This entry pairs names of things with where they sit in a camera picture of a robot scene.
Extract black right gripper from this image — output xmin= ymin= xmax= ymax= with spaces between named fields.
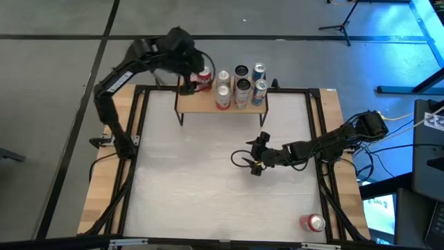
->
xmin=242 ymin=131 xmax=291 ymax=176

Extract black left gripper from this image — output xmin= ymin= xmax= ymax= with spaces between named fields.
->
xmin=175 ymin=51 xmax=205 ymax=97

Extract white and red soda can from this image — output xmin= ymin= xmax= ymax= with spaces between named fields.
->
xmin=216 ymin=69 xmax=232 ymax=88
xmin=214 ymin=83 xmax=232 ymax=111

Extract blue silver Red Bull can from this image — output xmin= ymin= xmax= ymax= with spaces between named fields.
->
xmin=251 ymin=62 xmax=267 ymax=83
xmin=250 ymin=78 xmax=269 ymax=107

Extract black table clamp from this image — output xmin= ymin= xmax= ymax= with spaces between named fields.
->
xmin=89 ymin=136 xmax=115 ymax=149

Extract lit monitor screen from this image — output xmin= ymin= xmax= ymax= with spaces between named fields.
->
xmin=362 ymin=193 xmax=397 ymax=244

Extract black tripod stand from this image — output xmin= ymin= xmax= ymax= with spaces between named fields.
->
xmin=318 ymin=0 xmax=360 ymax=47

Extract printed marker tag paper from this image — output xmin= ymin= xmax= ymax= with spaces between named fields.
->
xmin=423 ymin=111 xmax=444 ymax=132

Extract grey chair leg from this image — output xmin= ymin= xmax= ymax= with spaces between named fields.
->
xmin=0 ymin=147 xmax=27 ymax=163

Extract dark keyboard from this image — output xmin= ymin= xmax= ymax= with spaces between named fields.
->
xmin=425 ymin=201 xmax=444 ymax=249

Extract wooden shelf with black frame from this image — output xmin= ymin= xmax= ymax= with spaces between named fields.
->
xmin=174 ymin=71 xmax=270 ymax=128

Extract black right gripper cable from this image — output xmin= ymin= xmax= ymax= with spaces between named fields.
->
xmin=230 ymin=149 xmax=256 ymax=169

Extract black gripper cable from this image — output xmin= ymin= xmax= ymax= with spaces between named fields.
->
xmin=230 ymin=149 xmax=256 ymax=169
xmin=198 ymin=50 xmax=216 ymax=92

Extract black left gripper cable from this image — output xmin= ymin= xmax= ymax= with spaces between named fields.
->
xmin=198 ymin=50 xmax=216 ymax=92

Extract black metal table frame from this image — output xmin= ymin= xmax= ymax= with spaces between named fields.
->
xmin=78 ymin=78 xmax=370 ymax=250

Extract silver mounting bracket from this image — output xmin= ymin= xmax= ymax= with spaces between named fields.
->
xmin=300 ymin=242 xmax=343 ymax=250
xmin=108 ymin=237 xmax=149 ymax=249

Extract black table power cable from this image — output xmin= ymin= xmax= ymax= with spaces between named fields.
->
xmin=89 ymin=151 xmax=121 ymax=183

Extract yellow extension cord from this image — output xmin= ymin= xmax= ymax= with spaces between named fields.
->
xmin=376 ymin=110 xmax=416 ymax=123

